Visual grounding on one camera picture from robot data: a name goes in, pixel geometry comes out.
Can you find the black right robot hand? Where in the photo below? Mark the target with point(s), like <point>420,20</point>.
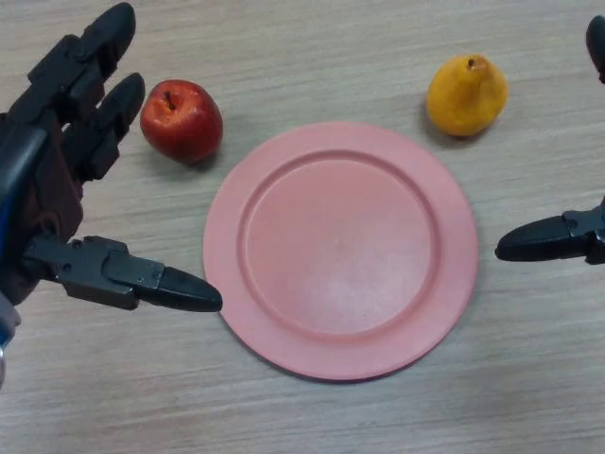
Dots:
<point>539,241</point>

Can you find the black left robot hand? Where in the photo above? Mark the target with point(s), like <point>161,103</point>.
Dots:
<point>42,156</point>

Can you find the red apple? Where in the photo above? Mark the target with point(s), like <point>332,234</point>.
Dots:
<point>182,123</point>

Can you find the pink round plate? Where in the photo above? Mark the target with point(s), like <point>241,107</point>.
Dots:
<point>340,250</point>

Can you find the yellow pear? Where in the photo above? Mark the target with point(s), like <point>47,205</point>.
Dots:
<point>465,99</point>

